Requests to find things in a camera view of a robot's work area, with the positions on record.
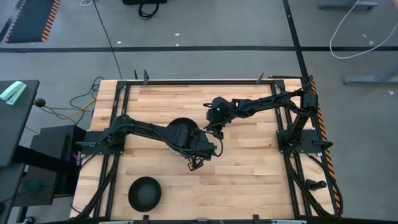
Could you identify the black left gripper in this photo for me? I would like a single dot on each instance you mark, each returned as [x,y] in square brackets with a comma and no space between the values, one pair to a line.
[203,149]

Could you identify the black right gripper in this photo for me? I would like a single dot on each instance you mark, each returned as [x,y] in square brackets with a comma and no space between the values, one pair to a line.
[214,119]

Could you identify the white ribbed bowl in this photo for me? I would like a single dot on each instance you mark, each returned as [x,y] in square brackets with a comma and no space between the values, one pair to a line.
[175,152]

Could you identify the dark grey bowl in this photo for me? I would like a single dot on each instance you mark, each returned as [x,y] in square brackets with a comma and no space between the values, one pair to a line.
[144,194]
[183,122]

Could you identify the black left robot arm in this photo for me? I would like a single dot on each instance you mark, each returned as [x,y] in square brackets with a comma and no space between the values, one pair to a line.
[146,129]

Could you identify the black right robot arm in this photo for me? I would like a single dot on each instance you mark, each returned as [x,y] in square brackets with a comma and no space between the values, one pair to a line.
[264,102]

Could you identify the black cabinet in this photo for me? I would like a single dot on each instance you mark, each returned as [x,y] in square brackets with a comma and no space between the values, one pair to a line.
[59,140]

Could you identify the black equipment box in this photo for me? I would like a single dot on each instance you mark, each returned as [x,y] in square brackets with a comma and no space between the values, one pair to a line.
[144,2]

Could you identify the grey desk foot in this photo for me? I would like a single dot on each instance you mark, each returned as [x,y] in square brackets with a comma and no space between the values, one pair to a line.
[367,79]
[348,4]

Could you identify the black power plug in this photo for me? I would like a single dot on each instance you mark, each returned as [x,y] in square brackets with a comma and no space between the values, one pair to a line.
[39,102]

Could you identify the black desk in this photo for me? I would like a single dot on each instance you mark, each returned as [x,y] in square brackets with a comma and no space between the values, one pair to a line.
[15,130]

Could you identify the light green stapler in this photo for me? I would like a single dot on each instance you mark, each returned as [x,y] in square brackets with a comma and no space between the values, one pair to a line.
[12,91]

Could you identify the black orange-striped floor mat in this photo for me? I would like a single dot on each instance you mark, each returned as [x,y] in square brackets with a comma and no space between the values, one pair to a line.
[29,18]

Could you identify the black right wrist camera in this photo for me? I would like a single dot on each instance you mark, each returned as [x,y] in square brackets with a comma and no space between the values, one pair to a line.
[221,104]

